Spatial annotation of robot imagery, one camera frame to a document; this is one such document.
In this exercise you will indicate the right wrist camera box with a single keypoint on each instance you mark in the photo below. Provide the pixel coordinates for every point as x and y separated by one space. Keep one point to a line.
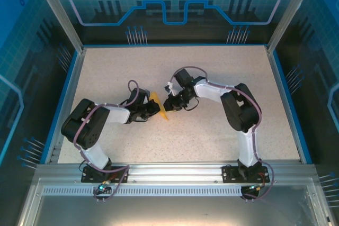
169 88

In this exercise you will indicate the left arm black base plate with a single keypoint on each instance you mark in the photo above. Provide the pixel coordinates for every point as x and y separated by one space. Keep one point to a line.
90 177

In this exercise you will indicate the aluminium mounting rail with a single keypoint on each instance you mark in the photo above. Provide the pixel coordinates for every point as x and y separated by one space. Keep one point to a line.
172 173

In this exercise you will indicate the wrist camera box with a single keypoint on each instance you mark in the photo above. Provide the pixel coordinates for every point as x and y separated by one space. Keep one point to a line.
147 92
169 88

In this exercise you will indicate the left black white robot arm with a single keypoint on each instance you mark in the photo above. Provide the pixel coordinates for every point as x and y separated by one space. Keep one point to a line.
82 125

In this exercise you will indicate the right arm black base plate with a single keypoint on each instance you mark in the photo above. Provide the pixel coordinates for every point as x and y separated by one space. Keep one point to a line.
230 174

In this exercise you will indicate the yellow square paper sheet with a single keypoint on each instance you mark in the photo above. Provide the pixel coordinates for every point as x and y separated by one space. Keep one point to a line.
164 116

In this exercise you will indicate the grey metal sheet panel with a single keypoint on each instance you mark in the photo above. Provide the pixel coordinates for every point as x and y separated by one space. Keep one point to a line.
172 210

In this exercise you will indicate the blue table border frame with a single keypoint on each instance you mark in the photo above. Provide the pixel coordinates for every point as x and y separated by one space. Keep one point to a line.
172 45

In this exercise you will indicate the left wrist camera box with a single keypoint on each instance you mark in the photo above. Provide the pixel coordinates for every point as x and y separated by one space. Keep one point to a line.
147 92

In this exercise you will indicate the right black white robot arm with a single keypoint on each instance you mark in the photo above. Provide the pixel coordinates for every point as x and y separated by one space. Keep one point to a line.
241 109

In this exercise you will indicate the aluminium frame post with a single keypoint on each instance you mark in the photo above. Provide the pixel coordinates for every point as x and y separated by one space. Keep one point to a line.
285 11
60 11

